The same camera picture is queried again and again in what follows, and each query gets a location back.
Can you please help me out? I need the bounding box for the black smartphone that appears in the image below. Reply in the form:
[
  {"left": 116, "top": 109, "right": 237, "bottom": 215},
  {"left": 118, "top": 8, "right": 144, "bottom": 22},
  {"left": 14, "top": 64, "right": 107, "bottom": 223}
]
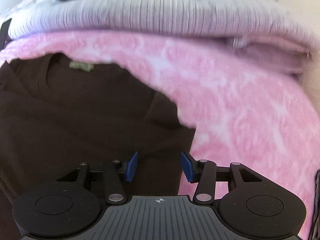
[{"left": 0, "top": 18, "right": 12, "bottom": 50}]

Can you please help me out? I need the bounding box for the pink floral blanket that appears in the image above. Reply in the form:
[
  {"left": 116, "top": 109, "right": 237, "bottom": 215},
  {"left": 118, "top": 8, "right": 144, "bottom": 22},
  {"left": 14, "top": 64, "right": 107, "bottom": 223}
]
[{"left": 1, "top": 30, "right": 319, "bottom": 239}]

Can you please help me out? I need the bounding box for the white striped duvet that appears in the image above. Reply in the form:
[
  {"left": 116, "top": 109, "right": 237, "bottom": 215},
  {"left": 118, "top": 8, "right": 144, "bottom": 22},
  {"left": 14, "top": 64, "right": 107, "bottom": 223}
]
[{"left": 8, "top": 0, "right": 319, "bottom": 53}]

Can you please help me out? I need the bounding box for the dark brown shirt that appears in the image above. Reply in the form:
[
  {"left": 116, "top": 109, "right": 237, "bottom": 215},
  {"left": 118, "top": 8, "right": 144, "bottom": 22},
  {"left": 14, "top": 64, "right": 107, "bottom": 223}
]
[{"left": 1, "top": 53, "right": 195, "bottom": 239}]

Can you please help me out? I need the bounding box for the pink pillow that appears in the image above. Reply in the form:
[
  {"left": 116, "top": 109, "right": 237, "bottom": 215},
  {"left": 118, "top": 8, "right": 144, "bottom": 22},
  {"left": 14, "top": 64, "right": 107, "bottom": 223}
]
[{"left": 226, "top": 38, "right": 312, "bottom": 76}]

